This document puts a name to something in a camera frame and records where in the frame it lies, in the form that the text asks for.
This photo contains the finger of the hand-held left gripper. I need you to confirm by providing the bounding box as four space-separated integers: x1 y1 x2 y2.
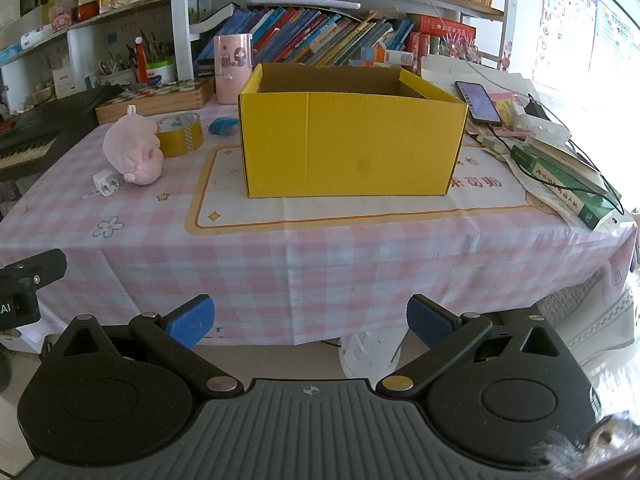
0 248 67 293

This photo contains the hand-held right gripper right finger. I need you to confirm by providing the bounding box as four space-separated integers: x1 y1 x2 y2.
376 294 576 396

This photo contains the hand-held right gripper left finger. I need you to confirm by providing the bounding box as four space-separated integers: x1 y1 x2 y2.
47 294 246 400

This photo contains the pink plush toy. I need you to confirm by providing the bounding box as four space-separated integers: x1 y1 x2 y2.
103 114 165 185

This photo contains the yellow tape roll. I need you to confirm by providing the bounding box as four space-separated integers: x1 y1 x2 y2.
155 113 204 158

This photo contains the blue grey gadget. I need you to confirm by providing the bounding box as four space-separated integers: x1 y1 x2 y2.
207 117 240 137

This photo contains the yellow cardboard box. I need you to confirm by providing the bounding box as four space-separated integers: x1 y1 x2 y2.
238 62 469 199

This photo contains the pink checked desktop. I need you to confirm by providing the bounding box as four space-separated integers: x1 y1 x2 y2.
0 67 640 348

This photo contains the white charger plug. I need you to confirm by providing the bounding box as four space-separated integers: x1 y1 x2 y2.
94 170 122 197

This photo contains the black piano keyboard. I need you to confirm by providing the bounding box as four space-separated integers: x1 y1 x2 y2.
0 84 126 181

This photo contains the green book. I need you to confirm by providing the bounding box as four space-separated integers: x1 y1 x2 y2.
510 142 623 231

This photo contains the white box red label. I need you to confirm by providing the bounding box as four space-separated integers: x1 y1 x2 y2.
52 67 76 99

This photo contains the wooden chessboard box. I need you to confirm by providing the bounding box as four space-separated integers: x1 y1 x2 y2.
95 78 216 125

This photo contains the black smartphone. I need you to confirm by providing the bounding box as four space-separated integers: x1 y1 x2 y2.
455 81 503 127

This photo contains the red pen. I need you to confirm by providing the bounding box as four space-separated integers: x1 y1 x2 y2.
134 37 149 83

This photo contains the white green container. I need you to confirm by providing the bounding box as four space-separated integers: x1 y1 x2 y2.
145 57 177 83

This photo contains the stack of papers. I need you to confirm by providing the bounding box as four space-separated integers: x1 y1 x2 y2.
420 55 601 181

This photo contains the pink cup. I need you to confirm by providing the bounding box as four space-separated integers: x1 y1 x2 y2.
214 33 253 105

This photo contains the white bookshelf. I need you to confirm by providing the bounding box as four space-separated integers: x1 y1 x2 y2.
0 0 511 111

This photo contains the row of books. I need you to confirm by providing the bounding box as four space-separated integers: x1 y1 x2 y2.
192 6 481 68

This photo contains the black cable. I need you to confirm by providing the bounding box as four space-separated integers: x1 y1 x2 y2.
492 100 625 213

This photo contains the alphabet wall poster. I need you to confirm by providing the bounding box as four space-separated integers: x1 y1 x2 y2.
532 0 598 91

